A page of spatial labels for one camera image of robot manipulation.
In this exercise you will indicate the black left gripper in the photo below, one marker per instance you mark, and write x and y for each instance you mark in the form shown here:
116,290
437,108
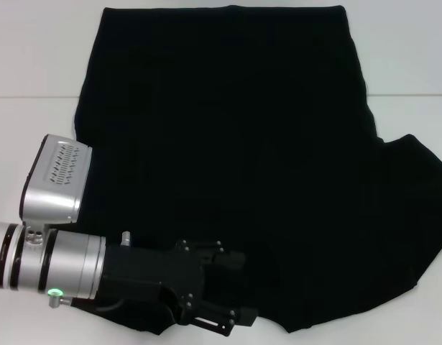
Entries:
152,269

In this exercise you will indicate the black shirt with FREE print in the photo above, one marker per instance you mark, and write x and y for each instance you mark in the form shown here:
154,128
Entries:
242,125

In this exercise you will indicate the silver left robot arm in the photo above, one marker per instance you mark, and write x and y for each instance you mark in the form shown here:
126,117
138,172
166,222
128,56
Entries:
51,187

